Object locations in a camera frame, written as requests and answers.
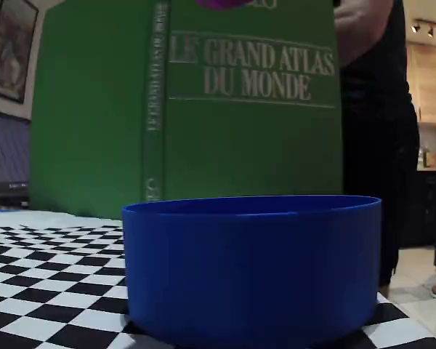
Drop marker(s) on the pink faceted ball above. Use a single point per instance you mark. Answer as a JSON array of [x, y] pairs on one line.
[[221, 4]]

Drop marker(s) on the person forearm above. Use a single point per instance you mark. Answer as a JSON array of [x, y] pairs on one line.
[[356, 32]]

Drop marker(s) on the blue round box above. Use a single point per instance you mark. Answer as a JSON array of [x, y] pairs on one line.
[[250, 272]]

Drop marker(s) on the green atlas book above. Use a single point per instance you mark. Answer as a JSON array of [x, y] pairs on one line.
[[94, 109]]

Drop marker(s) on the person in black clothes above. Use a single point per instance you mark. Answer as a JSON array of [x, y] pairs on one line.
[[378, 145]]

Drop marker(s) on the black white checkered mat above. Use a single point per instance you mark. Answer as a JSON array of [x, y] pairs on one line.
[[40, 272]]

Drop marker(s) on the light wooden cupboard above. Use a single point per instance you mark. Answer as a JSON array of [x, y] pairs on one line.
[[432, 83]]

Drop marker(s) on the ceiling track light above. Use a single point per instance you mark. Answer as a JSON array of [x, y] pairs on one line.
[[430, 32]]

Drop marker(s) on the dark framed wall picture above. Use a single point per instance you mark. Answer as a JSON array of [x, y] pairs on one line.
[[12, 54]]

